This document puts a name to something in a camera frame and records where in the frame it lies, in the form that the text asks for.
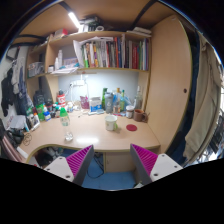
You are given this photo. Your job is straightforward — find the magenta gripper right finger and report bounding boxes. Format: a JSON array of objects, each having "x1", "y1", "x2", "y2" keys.
[{"x1": 130, "y1": 144, "x2": 182, "y2": 185}]

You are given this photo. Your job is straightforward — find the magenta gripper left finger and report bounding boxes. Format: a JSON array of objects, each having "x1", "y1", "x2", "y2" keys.
[{"x1": 45, "y1": 145, "x2": 94, "y2": 186}]

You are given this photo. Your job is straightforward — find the clear plastic water bottle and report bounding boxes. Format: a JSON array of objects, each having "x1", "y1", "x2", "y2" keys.
[{"x1": 60, "y1": 107, "x2": 73, "y2": 141}]

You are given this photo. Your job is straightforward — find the red round coaster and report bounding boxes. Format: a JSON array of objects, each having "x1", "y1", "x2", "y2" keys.
[{"x1": 126, "y1": 124, "x2": 137, "y2": 131}]

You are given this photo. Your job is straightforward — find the brown ceramic mug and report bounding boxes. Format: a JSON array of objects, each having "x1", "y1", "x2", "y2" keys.
[{"x1": 134, "y1": 109, "x2": 148, "y2": 122}]

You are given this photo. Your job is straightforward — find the white paper cup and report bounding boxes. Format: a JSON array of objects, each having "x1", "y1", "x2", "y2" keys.
[{"x1": 105, "y1": 115, "x2": 117, "y2": 131}]

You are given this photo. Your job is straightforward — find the small white blue bottle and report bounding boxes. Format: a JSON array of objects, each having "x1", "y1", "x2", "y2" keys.
[{"x1": 43, "y1": 106, "x2": 51, "y2": 121}]

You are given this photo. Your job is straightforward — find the clear glass bottle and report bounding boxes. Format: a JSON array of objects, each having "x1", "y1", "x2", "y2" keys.
[{"x1": 134, "y1": 87, "x2": 143, "y2": 109}]

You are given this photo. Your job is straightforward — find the blue white box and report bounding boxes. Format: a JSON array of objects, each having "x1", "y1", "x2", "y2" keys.
[{"x1": 89, "y1": 97, "x2": 102, "y2": 112}]

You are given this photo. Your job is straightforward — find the green glass bottle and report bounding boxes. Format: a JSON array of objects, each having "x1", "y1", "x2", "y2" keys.
[{"x1": 120, "y1": 90, "x2": 125, "y2": 112}]

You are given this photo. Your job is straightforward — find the red white canister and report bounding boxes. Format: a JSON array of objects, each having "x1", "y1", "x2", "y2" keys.
[{"x1": 57, "y1": 90, "x2": 66, "y2": 107}]

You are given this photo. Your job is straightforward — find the dark green bottle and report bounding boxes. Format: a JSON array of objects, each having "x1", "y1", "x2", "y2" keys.
[{"x1": 102, "y1": 87, "x2": 108, "y2": 110}]

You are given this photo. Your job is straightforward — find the white desk lamp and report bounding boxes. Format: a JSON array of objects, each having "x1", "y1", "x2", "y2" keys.
[{"x1": 69, "y1": 76, "x2": 89, "y2": 110}]

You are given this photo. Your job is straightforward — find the dark hanging clothes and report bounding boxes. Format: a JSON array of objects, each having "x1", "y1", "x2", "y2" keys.
[{"x1": 1, "y1": 58, "x2": 27, "y2": 116}]

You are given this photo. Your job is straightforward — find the wooden wardrobe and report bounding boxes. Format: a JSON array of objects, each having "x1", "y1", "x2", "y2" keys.
[{"x1": 146, "y1": 15, "x2": 192, "y2": 153}]

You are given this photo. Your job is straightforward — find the beige hanging curtain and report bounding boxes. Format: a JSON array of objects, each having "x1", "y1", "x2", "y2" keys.
[{"x1": 183, "y1": 34, "x2": 222, "y2": 163}]

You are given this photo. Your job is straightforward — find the row of books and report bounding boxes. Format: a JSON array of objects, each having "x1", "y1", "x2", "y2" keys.
[{"x1": 73, "y1": 34, "x2": 149, "y2": 71}]

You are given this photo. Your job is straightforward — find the fluorescent ceiling light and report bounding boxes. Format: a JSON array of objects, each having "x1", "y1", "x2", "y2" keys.
[{"x1": 68, "y1": 12, "x2": 80, "y2": 29}]

